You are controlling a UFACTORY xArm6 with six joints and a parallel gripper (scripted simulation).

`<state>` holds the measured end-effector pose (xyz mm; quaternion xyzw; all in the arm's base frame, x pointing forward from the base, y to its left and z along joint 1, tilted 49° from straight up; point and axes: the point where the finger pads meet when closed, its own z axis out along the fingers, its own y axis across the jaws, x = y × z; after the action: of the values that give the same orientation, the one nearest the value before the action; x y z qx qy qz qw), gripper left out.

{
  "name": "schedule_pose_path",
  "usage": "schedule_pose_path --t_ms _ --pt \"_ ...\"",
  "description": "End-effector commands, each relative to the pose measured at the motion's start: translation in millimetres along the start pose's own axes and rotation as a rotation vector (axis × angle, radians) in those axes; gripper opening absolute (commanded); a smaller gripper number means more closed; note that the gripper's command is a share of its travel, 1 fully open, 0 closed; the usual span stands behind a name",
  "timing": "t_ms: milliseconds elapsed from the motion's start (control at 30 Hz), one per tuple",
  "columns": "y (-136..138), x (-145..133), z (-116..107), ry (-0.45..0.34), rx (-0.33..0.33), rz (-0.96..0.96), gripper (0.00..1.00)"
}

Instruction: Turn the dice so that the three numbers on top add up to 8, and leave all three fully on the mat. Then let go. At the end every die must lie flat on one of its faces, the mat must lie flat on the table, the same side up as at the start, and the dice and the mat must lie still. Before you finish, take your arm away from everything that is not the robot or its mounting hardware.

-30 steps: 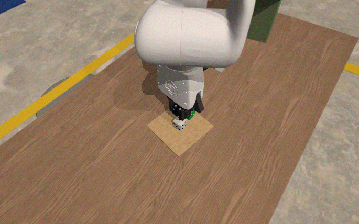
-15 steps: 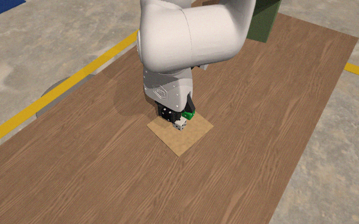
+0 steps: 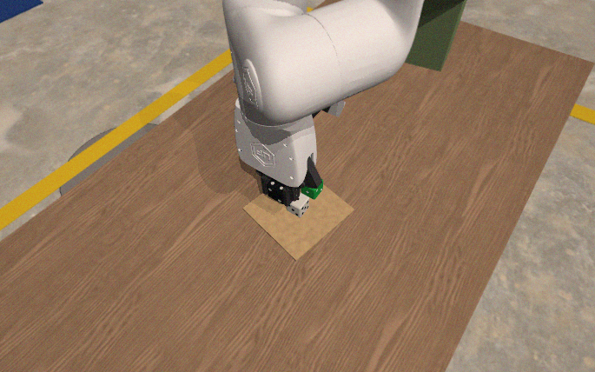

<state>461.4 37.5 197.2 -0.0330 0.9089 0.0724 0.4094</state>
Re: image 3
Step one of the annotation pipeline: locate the tan flat square mat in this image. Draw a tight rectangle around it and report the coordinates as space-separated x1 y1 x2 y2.
242 184 354 261

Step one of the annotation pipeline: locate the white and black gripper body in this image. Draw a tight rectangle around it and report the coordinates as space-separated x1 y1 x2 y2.
234 97 317 188

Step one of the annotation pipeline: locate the green die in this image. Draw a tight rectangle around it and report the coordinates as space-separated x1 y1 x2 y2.
301 179 323 199

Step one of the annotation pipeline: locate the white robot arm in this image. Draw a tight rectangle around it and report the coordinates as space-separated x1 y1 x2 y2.
222 0 424 126

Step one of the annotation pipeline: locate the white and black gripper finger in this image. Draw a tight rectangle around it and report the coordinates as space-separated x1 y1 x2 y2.
255 169 272 195
282 156 322 207

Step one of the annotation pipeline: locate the black die with white pips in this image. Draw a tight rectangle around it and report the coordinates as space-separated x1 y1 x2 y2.
267 178 285 204

